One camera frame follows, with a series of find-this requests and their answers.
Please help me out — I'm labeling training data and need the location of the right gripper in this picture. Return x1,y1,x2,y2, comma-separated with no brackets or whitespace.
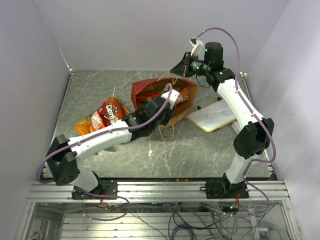
170,52,211,78

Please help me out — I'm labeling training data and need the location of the red paper bag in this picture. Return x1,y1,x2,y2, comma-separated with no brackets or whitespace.
131,74,198,134

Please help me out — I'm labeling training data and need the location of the red doritos bag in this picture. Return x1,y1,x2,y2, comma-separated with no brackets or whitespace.
89,97,130,132

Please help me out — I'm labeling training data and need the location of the orange honey dijon chip bag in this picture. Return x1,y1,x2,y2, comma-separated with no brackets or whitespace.
74,120,91,136

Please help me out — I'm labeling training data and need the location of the red cheetos bag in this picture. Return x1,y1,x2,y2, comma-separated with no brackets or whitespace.
135,92,159,103

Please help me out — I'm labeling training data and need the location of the tan kettle chip bag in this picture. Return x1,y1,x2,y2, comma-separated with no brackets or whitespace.
80,114,92,122

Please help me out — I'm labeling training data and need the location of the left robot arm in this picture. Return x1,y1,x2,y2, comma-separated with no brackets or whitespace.
46,92,178,199

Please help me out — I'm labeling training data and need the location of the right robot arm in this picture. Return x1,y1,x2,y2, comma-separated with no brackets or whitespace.
171,38,274,198

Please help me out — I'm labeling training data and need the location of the orange cheetos snack bag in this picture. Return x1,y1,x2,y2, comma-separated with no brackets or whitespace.
175,87,189,106

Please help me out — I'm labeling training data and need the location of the small whiteboard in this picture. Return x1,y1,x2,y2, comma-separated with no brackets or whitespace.
187,99,236,133

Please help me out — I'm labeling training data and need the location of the white whiteboard stand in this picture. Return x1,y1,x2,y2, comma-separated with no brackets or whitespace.
231,120,243,134

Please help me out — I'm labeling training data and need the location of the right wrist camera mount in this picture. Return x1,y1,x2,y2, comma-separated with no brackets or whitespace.
189,37,204,57

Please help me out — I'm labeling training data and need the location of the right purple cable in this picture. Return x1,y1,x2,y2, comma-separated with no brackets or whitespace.
197,26,277,218

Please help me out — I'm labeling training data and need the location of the purple cable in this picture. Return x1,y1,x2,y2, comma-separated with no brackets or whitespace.
34,83,173,184
197,26,277,218

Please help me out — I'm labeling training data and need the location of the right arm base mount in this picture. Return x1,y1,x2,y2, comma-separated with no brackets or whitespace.
199,178,249,199

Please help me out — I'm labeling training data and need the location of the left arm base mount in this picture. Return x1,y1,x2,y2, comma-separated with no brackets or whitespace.
71,178,118,200

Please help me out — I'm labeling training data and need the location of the cable bundle under table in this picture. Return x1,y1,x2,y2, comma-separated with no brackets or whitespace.
82,189,276,240

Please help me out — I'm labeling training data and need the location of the aluminium rail frame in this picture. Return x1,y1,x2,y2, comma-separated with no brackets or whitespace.
17,178,303,240

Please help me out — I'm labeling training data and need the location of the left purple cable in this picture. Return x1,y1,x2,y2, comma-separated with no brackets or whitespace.
34,83,173,184

